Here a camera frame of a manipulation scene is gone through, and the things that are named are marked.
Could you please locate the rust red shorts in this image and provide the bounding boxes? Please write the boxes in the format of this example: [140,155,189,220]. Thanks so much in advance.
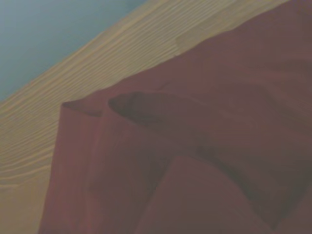
[38,0,312,234]

